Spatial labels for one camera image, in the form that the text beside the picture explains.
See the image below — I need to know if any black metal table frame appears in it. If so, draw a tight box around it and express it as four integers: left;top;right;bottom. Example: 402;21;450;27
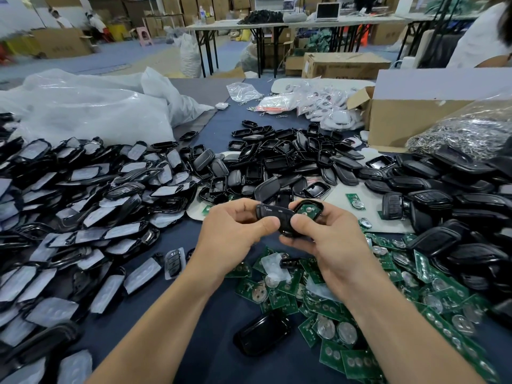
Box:
192;21;289;77

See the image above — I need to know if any clear bag with red label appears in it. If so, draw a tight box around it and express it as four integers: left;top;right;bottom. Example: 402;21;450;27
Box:
252;92;301;114

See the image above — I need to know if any clear plastic film piece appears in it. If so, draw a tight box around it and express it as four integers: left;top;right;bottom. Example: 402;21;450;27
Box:
260;252;293;286

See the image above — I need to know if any brown cardboard box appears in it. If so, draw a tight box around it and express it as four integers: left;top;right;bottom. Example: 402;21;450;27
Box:
301;52;393;81

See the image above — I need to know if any small crumpled clear plastic bag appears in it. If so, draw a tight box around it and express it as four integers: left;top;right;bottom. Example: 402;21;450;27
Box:
226;82;265;105

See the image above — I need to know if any tan cardboard box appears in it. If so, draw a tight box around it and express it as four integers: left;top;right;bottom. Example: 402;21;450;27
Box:
32;28;93;59

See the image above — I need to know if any black shell cover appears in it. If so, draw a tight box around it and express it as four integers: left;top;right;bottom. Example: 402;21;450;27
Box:
256;202;301;238

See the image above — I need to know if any lone glossy black shell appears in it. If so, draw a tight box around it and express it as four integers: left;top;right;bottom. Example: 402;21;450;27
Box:
234;309;294;357

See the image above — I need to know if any clear bag of metal parts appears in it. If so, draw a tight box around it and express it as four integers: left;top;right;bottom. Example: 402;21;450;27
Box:
406;108;512;162

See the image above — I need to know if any pile of assembled black fobs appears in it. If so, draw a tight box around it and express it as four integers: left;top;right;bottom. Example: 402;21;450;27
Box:
380;148;512;325

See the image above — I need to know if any large open cardboard box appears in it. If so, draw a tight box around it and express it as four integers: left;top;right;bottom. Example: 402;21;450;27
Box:
348;68;512;153

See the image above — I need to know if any person's right hand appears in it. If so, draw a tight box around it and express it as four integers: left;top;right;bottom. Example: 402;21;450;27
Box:
278;199;387;297

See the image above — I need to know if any open laptop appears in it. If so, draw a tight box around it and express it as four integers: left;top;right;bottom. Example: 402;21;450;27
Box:
315;2;342;22

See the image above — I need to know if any white sack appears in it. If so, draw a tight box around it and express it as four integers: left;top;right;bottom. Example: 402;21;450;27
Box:
176;31;203;79

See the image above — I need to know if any pile of black shell halves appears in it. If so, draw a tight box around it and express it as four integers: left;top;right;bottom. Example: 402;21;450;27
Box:
192;118;401;209

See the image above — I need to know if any large white plastic bag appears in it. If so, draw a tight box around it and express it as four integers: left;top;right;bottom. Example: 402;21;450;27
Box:
0;68;215;147

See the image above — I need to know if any long white table top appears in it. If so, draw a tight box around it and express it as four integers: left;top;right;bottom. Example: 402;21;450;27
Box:
188;15;481;30

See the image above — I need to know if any pile of green circuit boards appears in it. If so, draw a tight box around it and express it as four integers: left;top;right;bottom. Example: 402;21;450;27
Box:
200;191;501;384

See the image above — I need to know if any heap of clear parts bags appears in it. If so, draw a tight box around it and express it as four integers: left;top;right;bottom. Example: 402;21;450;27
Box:
296;82;365;131

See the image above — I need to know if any person's left hand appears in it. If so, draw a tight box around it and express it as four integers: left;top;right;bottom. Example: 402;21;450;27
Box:
192;198;283;281

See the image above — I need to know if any person's right forearm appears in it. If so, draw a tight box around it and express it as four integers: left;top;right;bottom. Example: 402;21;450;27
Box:
344;271;489;384

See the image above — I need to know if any heap of black parts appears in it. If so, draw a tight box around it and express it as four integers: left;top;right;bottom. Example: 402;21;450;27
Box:
238;9;285;26

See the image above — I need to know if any person's left forearm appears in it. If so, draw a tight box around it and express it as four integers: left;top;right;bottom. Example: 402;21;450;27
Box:
86;263;233;384

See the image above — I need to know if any pile of shells with pads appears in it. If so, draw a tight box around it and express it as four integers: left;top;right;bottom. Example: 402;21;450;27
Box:
0;111;207;384

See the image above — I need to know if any pink plastic stool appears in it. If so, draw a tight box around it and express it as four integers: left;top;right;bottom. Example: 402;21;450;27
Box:
134;26;154;47

